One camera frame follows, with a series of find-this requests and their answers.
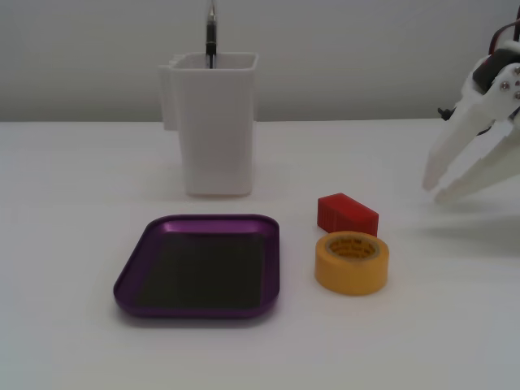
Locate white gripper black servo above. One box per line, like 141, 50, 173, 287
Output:
421, 40, 520, 203

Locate red cube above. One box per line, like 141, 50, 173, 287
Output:
316, 192, 379, 239

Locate yellow tape roll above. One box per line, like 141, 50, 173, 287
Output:
314, 230, 390, 297

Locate white plastic pen holder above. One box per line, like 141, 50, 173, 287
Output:
158, 51, 260, 199

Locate clear black ballpoint pen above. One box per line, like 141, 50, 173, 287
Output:
205, 0, 220, 69

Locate purple metal tray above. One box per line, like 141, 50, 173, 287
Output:
113, 214, 281, 320

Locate red white black servo cable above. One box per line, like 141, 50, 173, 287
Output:
487, 19, 520, 56

